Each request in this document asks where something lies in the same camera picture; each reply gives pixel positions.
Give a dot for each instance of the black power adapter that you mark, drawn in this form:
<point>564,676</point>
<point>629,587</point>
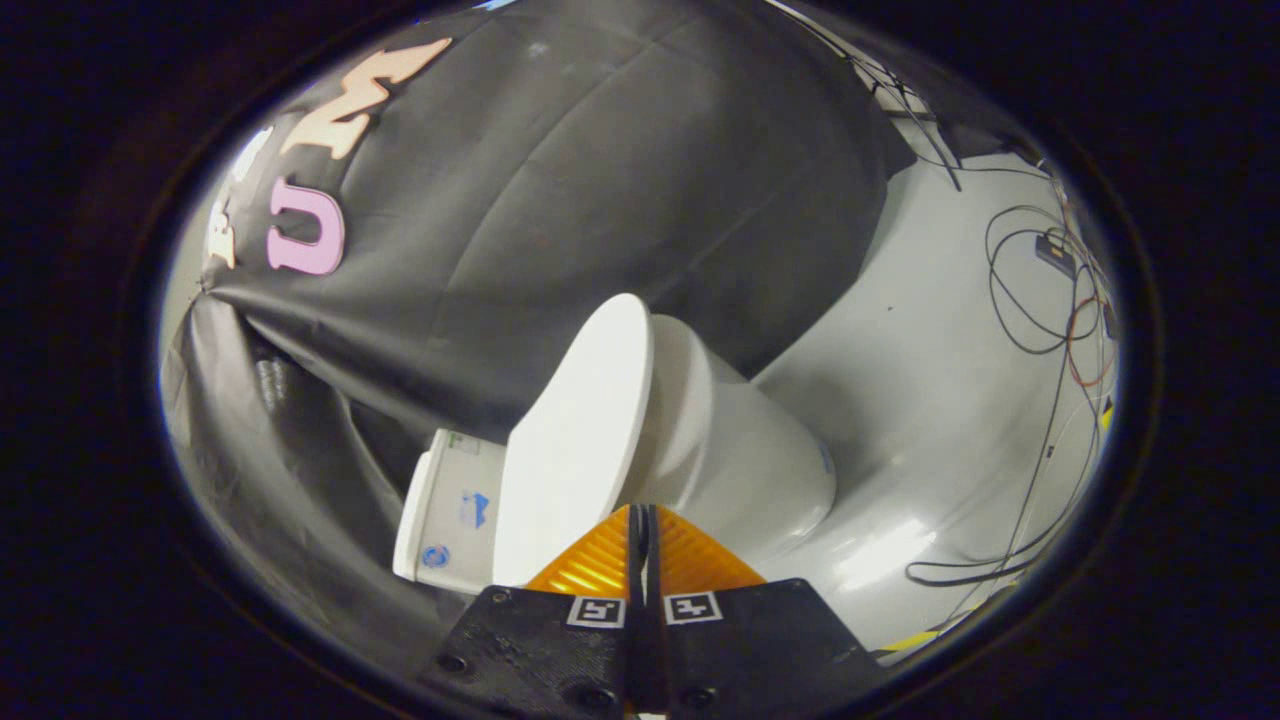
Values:
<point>1055,253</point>

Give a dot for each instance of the black metal stand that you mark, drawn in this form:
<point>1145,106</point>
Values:
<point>905,100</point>

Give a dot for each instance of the white ceramic toilet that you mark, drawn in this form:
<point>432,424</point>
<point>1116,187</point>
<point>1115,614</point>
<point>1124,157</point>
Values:
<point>730,450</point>

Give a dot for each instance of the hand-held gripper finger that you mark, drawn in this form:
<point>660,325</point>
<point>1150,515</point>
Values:
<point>636,650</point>
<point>660,650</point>

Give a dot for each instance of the black backdrop cloth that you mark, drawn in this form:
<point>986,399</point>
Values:
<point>600,180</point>

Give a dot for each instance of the white toilet lid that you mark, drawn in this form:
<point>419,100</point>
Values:
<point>580,430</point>

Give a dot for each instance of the yellow floor tape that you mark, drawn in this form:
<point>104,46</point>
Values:
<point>910,641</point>

